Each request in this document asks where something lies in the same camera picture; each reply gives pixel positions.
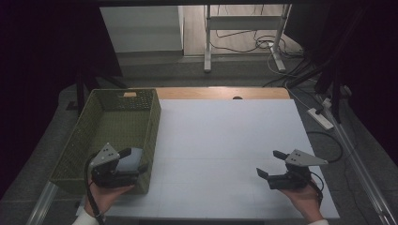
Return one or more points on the person's left hand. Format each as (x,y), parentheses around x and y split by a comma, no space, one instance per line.
(104,197)

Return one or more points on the green woven basket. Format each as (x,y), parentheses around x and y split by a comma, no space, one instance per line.
(115,125)

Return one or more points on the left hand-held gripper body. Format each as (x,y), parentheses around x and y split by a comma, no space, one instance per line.
(104,156)

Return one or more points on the aluminium rail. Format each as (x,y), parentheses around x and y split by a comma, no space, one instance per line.
(359,168)
(43,203)

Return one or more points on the black metal stand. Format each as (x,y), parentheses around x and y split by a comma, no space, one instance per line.
(80,90)
(336,103)

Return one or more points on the light blue knit garment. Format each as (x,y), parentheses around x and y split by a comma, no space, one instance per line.
(131,159)

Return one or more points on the white power strip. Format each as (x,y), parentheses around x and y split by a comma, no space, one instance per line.
(320,118)

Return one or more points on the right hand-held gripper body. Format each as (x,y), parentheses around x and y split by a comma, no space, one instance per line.
(300,159)

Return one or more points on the person's right hand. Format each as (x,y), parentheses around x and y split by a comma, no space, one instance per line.
(305,201)

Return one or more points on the dark curtain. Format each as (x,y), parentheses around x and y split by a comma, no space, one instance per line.
(47,62)
(375,78)

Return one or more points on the white panel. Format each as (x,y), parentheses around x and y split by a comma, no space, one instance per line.
(140,28)

